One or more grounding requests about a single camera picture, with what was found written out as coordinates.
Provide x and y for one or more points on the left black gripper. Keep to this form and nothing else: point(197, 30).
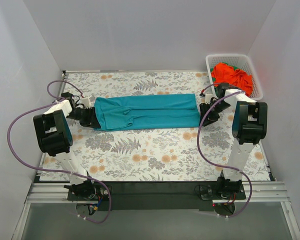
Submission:
point(88, 117)

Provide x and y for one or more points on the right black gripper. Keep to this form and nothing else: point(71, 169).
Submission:
point(207, 114)

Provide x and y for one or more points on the teal t shirt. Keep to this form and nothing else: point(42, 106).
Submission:
point(144, 112)

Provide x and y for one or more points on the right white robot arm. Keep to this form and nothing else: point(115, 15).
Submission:
point(249, 126)

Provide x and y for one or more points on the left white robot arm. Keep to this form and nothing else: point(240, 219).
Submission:
point(54, 138)

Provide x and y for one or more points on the floral table mat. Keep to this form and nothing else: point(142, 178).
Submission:
point(174, 154)

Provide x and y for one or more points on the orange t shirt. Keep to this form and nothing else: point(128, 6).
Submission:
point(225, 73)

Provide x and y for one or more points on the white plastic basket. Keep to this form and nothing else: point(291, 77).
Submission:
point(239, 61)

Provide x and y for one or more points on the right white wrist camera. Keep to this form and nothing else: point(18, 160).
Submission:
point(206, 98)

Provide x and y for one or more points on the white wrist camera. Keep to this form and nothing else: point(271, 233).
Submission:
point(87, 101)
point(206, 98)

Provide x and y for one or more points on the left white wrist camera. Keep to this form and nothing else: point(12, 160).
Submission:
point(87, 101)

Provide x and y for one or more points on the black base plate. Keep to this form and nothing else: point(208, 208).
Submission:
point(155, 195)

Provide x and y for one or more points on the aluminium frame rail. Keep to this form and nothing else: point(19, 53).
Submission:
point(265, 214)

